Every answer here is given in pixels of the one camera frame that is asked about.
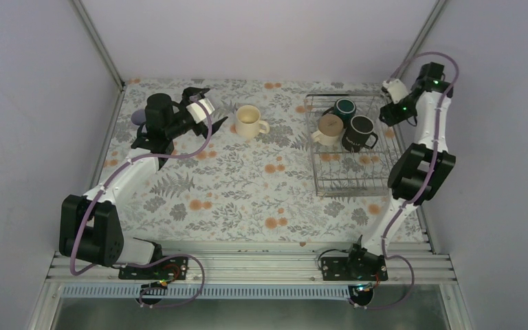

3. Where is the black mug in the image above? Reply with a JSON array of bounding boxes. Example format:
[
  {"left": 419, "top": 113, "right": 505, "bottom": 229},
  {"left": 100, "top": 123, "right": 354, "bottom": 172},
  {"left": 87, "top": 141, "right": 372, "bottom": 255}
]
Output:
[{"left": 341, "top": 115, "right": 379, "bottom": 153}]

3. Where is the lilac plastic cup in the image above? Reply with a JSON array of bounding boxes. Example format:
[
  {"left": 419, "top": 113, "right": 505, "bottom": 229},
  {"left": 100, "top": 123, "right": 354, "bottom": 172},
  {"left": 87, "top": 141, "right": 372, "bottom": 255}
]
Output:
[{"left": 131, "top": 109, "right": 146, "bottom": 127}]

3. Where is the cream ribbed mug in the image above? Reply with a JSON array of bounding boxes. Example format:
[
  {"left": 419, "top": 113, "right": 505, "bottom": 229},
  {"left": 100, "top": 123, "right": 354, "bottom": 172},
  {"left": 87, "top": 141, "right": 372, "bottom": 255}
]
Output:
[{"left": 235, "top": 105, "right": 270, "bottom": 140}]

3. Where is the beige white mug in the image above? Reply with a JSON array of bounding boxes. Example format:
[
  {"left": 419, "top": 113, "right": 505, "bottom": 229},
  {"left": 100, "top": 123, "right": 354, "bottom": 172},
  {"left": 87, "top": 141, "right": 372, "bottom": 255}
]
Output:
[{"left": 311, "top": 113, "right": 344, "bottom": 146}]

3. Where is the metal wire dish rack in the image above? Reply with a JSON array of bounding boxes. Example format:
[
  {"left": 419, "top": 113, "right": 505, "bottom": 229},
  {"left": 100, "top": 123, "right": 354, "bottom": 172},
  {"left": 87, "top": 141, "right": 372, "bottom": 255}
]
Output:
[{"left": 304, "top": 91, "right": 402, "bottom": 197}]

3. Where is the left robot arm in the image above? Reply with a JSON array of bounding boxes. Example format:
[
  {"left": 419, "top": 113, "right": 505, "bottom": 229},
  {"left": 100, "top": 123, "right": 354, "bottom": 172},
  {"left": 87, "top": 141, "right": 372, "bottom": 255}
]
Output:
[{"left": 58, "top": 87, "right": 225, "bottom": 278}]

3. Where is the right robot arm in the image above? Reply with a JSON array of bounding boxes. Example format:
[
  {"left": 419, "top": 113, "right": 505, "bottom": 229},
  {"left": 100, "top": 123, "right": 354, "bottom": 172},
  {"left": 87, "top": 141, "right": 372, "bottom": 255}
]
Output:
[{"left": 344, "top": 62, "right": 456, "bottom": 280}]

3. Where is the dark green mug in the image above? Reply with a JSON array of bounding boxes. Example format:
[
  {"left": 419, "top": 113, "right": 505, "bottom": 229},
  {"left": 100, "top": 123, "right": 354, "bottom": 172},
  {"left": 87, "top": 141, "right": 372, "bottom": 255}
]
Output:
[{"left": 322, "top": 98, "right": 357, "bottom": 128}]

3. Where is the floral table mat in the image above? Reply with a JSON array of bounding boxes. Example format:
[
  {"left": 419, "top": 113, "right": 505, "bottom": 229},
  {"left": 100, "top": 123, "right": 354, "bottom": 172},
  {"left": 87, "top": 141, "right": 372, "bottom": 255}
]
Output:
[{"left": 102, "top": 79, "right": 387, "bottom": 243}]

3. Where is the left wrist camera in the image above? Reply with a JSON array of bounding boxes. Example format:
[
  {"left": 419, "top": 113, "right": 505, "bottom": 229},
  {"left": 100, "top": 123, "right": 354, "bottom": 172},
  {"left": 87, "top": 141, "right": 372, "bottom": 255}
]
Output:
[{"left": 186, "top": 98, "right": 215, "bottom": 123}]

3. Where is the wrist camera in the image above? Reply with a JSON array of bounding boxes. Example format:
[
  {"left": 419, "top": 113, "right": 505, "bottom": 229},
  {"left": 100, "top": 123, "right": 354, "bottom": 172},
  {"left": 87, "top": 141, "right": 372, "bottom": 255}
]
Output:
[
  {"left": 382, "top": 78, "right": 409, "bottom": 104},
  {"left": 186, "top": 98, "right": 215, "bottom": 123}
]

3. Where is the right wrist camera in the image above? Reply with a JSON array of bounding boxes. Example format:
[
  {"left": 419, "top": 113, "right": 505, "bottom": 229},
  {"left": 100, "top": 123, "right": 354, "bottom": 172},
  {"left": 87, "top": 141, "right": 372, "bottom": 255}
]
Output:
[{"left": 382, "top": 78, "right": 409, "bottom": 104}]

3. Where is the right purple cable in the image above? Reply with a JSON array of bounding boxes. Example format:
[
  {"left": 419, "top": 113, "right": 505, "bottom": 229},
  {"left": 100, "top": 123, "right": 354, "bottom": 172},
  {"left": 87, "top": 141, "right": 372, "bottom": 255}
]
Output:
[{"left": 349, "top": 51, "right": 460, "bottom": 311}]

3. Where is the purple cable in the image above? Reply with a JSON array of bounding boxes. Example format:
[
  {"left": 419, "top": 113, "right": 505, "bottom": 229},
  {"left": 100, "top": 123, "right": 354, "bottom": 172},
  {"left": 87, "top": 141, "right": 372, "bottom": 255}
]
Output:
[
  {"left": 69, "top": 96, "right": 213, "bottom": 309},
  {"left": 349, "top": 51, "right": 460, "bottom": 311}
]

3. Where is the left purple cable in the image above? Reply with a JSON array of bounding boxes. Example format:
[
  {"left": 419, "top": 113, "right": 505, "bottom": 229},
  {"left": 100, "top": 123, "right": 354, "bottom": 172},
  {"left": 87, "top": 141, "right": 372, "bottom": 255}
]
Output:
[{"left": 69, "top": 96, "right": 213, "bottom": 309}]

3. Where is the aluminium front rail frame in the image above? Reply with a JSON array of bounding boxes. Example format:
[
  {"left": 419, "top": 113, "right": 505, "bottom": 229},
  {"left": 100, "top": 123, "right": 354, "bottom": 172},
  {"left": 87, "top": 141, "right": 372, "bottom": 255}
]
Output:
[{"left": 29, "top": 241, "right": 472, "bottom": 329}]

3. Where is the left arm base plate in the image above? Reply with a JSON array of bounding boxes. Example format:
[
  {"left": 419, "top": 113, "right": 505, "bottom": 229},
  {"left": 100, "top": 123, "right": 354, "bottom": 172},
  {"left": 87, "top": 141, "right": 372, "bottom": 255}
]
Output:
[{"left": 118, "top": 256, "right": 188, "bottom": 281}]

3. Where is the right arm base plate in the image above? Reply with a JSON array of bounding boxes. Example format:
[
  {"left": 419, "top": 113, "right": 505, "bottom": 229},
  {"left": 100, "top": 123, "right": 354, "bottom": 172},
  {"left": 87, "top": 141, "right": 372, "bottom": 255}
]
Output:
[{"left": 321, "top": 257, "right": 389, "bottom": 281}]

